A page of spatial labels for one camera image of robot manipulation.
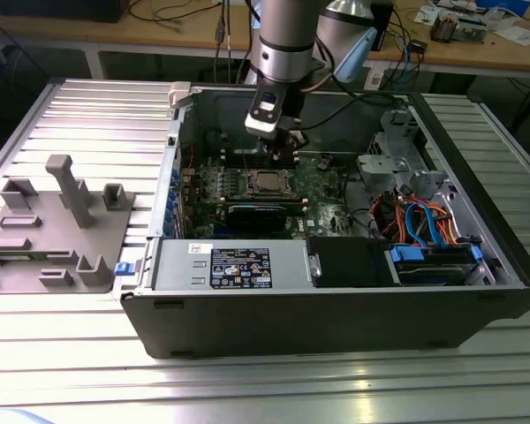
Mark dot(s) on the silver power supply unit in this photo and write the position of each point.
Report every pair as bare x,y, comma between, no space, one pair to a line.
176,265

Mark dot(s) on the grey metal drive cage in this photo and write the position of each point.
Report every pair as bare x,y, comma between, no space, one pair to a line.
380,165

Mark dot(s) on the black and grey PC case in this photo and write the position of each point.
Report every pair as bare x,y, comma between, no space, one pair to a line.
291,318

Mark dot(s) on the pale blue object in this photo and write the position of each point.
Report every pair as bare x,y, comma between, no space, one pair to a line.
9,418

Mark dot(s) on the silver CPU chip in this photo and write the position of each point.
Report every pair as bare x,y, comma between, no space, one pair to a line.
271,182

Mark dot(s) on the black box on desk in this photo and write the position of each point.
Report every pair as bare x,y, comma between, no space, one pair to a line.
57,11

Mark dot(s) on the grey plastic parts rack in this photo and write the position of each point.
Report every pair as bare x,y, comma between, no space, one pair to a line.
48,247

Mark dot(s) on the blue plastic case latch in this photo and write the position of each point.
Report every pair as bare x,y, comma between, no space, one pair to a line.
123,268

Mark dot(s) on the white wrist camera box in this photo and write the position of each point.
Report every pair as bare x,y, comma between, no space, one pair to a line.
260,123

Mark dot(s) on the CPU socket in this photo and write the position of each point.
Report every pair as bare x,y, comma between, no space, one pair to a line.
249,183

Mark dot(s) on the hard disk in blue carrier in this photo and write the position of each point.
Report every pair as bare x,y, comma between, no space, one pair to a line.
406,255

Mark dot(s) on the grey electronic device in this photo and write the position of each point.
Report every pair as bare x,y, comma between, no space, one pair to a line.
472,31

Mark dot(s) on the small copper electronic device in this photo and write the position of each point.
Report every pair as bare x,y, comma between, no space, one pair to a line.
444,28

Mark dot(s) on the black graphics card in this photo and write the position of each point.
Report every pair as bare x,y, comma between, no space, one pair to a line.
256,216

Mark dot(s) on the wooden desk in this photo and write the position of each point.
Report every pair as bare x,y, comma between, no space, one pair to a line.
168,37

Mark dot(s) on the black RAM slot bank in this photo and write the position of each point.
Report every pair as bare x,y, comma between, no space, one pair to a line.
238,160
265,201

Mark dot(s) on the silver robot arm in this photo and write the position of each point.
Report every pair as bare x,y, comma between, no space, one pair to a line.
287,35

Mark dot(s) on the small black adapter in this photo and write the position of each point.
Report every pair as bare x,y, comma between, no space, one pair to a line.
418,46

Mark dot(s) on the black drive bay box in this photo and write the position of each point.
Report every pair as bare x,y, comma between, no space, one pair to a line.
349,262

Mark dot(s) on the green motherboard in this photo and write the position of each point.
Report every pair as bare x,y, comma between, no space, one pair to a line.
322,212

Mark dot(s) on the white papers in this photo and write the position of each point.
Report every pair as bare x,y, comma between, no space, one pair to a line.
521,35

